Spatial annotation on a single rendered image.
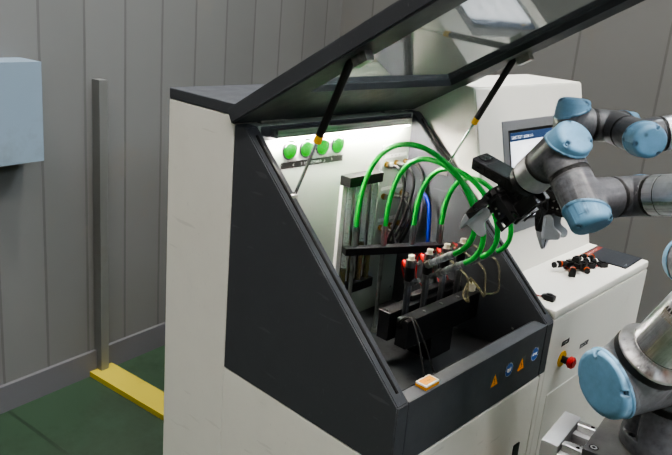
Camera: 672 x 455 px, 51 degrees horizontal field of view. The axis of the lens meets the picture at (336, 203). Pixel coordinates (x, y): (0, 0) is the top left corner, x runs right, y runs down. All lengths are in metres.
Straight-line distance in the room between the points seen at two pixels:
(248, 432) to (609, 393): 1.04
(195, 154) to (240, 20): 1.86
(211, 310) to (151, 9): 1.71
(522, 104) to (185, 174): 1.08
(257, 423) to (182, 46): 2.01
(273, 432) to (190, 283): 0.46
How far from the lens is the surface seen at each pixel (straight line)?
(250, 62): 3.77
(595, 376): 1.26
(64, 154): 3.13
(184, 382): 2.16
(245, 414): 1.97
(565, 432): 1.52
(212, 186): 1.85
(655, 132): 1.60
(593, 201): 1.29
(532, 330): 2.02
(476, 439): 1.94
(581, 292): 2.27
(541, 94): 2.46
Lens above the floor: 1.76
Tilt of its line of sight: 16 degrees down
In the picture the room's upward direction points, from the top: 5 degrees clockwise
